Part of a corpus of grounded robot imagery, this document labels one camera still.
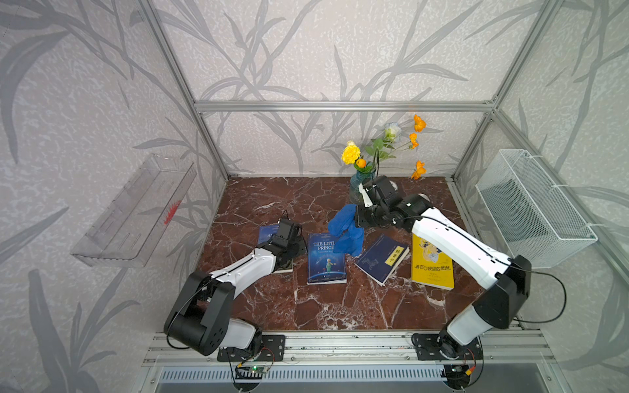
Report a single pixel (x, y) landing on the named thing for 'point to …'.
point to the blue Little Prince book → (325, 266)
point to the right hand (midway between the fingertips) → (354, 215)
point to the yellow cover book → (430, 266)
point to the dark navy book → (381, 261)
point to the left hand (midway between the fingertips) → (304, 244)
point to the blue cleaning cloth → (348, 237)
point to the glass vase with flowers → (365, 164)
